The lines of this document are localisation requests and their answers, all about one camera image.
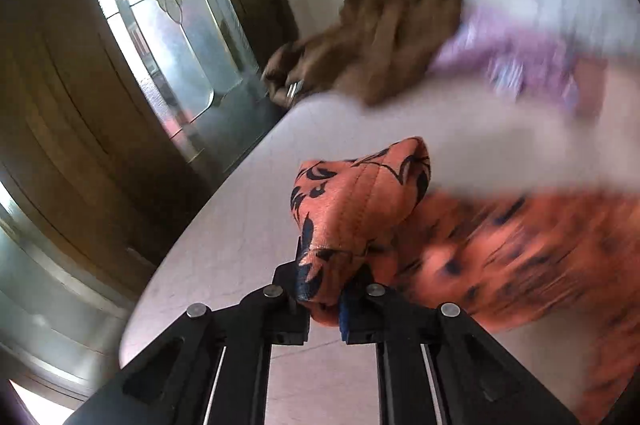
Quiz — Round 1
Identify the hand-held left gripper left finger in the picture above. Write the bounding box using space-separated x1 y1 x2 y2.
62 236 312 425

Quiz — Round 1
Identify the purple floral cloth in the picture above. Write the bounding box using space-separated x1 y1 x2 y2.
430 5 583 116

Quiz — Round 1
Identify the orange black floral garment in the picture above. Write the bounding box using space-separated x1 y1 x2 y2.
290 136 640 423

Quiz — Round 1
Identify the bed with pink quilted cover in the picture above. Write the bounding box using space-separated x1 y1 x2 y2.
120 70 640 425

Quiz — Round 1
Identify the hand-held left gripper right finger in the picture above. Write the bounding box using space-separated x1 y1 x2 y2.
338 265 581 425

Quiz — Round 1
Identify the brown cloth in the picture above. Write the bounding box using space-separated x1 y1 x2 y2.
261 0 463 108

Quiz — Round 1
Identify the stained glass side window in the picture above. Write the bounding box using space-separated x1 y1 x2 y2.
0 180 151 406

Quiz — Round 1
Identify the wooden door with stained glass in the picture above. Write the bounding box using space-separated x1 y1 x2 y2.
0 0 301 266

